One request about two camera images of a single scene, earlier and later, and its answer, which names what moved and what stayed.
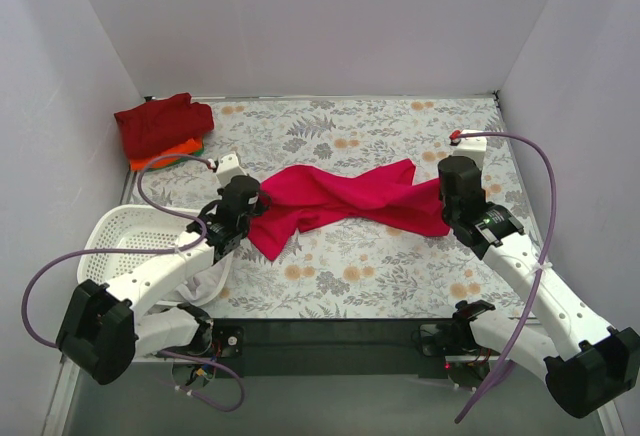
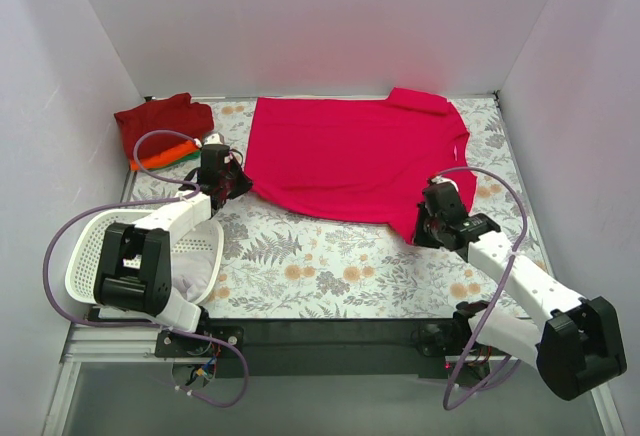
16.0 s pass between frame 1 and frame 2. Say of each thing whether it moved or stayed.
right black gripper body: moved
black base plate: stayed
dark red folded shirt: stayed
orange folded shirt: stayed
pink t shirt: moved
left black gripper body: moved
